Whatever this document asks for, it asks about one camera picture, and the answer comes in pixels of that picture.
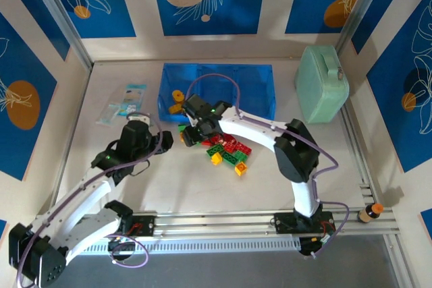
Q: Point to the aluminium side rail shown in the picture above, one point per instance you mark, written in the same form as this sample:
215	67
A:
357	153
70	143

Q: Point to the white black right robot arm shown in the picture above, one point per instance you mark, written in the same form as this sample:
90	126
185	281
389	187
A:
249	126

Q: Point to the yellow lego brick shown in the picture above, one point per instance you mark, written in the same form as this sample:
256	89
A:
216	158
175	108
241	169
182	138

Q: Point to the small brown bottle orange cap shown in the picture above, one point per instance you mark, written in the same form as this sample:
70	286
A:
368	214

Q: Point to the light blue snack packet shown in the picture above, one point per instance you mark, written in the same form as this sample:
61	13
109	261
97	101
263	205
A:
133	99

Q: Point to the mint green zip case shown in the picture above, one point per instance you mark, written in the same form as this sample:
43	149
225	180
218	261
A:
320	89

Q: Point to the yellow round lego piece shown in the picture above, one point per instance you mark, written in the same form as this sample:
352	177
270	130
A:
176	96

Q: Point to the blue three-compartment bin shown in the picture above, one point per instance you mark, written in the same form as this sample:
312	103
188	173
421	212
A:
256	85

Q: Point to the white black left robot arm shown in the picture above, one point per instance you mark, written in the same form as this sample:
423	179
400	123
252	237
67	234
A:
101	222

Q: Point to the clear plastic packet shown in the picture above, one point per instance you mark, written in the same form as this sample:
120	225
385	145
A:
108	115

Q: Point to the aluminium corner post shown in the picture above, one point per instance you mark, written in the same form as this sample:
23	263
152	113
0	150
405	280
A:
61	15
366	8

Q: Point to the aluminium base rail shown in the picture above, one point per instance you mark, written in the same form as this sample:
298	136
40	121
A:
219	220

